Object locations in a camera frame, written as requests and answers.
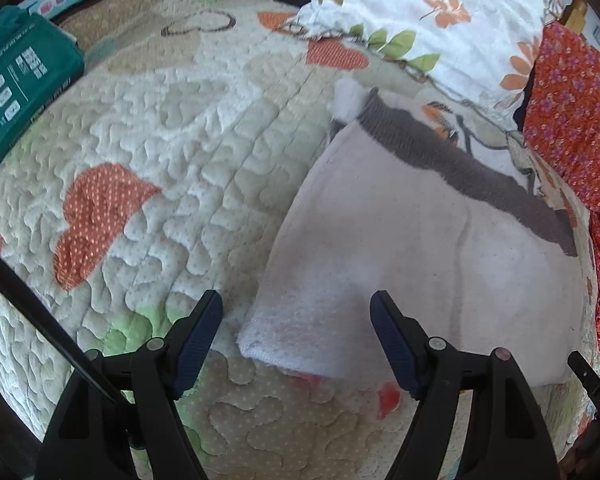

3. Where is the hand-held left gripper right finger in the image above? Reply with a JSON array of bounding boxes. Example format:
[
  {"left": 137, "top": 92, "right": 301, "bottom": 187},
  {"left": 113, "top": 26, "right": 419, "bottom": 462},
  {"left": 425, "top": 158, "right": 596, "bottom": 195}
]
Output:
[{"left": 369, "top": 290, "right": 562, "bottom": 480}]

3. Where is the white floral pillow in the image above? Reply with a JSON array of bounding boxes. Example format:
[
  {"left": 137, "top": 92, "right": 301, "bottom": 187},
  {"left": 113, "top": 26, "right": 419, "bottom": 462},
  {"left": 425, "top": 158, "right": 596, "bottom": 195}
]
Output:
[{"left": 285, "top": 0, "right": 567, "bottom": 128}]

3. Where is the quilted bedspread with orange hearts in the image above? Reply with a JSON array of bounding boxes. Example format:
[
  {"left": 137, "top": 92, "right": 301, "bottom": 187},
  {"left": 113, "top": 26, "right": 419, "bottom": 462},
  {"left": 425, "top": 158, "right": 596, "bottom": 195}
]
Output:
[{"left": 0, "top": 0, "right": 600, "bottom": 480}]

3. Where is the white sweater with grey trim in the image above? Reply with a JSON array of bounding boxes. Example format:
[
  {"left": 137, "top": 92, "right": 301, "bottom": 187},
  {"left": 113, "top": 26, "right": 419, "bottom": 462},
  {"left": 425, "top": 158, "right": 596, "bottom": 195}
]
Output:
[{"left": 237, "top": 80, "right": 588, "bottom": 386}]

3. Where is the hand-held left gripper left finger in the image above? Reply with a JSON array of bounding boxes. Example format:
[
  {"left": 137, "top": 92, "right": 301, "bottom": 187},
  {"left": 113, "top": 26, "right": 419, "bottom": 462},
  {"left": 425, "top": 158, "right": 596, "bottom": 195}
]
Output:
[{"left": 34, "top": 289, "right": 224, "bottom": 480}]

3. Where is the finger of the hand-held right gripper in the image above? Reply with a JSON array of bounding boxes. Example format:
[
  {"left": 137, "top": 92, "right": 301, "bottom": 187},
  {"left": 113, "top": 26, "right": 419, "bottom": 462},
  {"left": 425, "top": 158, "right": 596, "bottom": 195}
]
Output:
[{"left": 567, "top": 350, "right": 600, "bottom": 423}]

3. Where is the orange floral cloth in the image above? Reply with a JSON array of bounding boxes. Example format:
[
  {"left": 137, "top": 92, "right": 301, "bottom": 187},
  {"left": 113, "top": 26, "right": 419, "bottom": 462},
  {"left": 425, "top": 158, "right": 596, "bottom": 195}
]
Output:
[{"left": 522, "top": 22, "right": 600, "bottom": 391}]

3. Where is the black cable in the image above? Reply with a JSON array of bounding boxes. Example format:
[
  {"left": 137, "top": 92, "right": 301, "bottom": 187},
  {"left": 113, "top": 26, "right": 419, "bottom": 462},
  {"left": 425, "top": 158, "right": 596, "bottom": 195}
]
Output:
[{"left": 0, "top": 240, "right": 118, "bottom": 403}]

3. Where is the green cardboard box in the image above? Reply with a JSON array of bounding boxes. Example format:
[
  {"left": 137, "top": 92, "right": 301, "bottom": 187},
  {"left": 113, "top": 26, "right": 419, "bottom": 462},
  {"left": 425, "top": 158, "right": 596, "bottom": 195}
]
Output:
[{"left": 0, "top": 6, "right": 87, "bottom": 191}]

